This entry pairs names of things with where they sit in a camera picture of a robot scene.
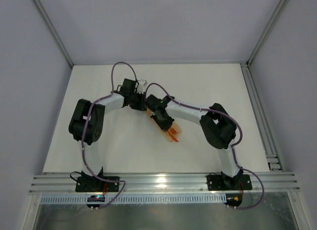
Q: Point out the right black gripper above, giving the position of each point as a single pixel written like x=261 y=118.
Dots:
x=165 y=122

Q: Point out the aluminium rail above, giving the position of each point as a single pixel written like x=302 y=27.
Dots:
x=167 y=183
x=270 y=148

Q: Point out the orange plastic knife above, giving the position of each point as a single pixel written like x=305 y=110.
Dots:
x=173 y=137

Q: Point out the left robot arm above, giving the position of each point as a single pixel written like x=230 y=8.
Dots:
x=87 y=122

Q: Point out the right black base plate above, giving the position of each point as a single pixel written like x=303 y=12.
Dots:
x=222 y=182

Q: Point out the right side aluminium rail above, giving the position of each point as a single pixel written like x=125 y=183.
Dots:
x=270 y=148

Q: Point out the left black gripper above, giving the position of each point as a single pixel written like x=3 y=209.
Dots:
x=138 y=103

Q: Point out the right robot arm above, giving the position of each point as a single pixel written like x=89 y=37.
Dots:
x=218 y=127

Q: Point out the right frame post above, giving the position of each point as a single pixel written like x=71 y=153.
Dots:
x=274 y=18

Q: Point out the perforated cable tray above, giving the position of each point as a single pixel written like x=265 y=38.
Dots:
x=98 y=199

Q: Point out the frame post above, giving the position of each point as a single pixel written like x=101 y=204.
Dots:
x=52 y=30
x=274 y=18

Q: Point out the peach cloth napkin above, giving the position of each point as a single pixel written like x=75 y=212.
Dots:
x=165 y=133

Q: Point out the orange plastic fork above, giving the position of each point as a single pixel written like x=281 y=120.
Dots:
x=173 y=131

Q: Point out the aluminium front rail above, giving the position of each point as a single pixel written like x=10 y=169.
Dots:
x=167 y=183

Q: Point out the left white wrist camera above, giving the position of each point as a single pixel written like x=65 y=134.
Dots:
x=141 y=86

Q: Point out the left frame post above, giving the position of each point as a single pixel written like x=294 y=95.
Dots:
x=52 y=30

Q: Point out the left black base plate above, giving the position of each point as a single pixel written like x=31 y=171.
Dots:
x=92 y=184

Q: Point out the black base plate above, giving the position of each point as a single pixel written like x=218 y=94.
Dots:
x=222 y=182
x=92 y=184

